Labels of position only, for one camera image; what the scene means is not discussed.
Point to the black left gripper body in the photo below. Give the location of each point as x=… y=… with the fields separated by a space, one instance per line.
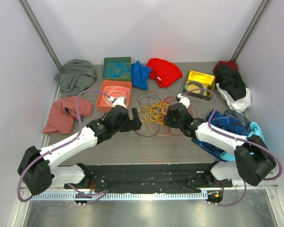
x=125 y=126

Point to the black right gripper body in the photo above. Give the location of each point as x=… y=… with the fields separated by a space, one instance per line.
x=171 y=121

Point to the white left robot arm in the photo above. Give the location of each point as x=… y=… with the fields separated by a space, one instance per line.
x=41 y=168

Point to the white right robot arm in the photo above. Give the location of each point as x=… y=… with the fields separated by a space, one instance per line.
x=252 y=162

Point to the orange plastic tray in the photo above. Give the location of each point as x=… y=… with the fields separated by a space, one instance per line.
x=115 y=89

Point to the gold tin box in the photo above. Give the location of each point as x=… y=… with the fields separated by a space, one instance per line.
x=197 y=84

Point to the blue plaid cloth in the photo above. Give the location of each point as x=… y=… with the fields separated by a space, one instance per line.
x=226 y=123

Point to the royal blue cloth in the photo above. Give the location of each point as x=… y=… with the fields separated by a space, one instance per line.
x=140 y=74

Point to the green plastic tray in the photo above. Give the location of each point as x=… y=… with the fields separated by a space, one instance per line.
x=117 y=69

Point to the salmon pink cloth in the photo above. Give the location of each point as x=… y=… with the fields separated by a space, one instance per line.
x=62 y=116

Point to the dark grey cloth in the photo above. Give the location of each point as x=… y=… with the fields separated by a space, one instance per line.
x=239 y=116

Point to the white cloth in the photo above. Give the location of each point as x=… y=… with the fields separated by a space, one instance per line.
x=239 y=105

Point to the black cloth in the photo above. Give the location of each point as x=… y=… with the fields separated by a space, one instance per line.
x=230 y=81

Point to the dark red cloth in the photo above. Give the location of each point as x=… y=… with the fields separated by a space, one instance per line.
x=230 y=64

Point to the cyan cloth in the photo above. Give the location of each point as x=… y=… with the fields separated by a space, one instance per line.
x=255 y=130

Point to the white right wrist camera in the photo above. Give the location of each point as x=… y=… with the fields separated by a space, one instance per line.
x=183 y=100

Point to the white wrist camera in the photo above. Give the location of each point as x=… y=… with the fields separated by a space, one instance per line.
x=119 y=101
x=183 y=100

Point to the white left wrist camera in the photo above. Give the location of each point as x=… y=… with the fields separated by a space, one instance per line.
x=119 y=101

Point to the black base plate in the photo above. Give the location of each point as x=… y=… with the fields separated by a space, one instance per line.
x=150 y=178

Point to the white slotted cable duct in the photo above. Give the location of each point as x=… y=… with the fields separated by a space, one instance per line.
x=72 y=195

